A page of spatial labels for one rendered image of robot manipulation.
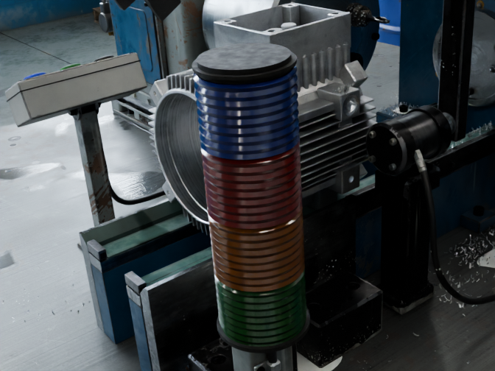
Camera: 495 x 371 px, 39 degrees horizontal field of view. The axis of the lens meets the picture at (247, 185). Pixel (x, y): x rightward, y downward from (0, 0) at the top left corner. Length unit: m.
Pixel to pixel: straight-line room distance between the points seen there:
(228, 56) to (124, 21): 1.02
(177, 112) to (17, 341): 0.34
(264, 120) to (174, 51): 0.92
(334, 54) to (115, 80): 0.31
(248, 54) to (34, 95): 0.55
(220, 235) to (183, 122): 0.43
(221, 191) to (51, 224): 0.77
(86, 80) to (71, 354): 0.35
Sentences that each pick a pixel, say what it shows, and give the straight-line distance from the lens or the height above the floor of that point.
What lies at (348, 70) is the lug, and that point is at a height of 1.09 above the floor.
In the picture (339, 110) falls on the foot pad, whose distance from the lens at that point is 0.77.
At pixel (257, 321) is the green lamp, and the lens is 0.46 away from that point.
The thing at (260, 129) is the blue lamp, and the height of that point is 1.18.
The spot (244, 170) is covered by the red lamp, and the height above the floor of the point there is 1.16.
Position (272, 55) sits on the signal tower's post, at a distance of 0.40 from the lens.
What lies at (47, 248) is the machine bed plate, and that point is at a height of 0.80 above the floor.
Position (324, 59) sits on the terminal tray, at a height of 1.10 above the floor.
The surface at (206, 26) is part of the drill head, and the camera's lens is 1.22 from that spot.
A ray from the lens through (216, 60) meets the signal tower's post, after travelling 0.40.
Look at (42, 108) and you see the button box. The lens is 0.93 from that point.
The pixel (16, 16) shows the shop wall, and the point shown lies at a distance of 6.53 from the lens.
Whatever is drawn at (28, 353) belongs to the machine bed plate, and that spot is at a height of 0.80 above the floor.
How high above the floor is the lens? 1.33
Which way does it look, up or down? 26 degrees down
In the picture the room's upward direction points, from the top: 4 degrees counter-clockwise
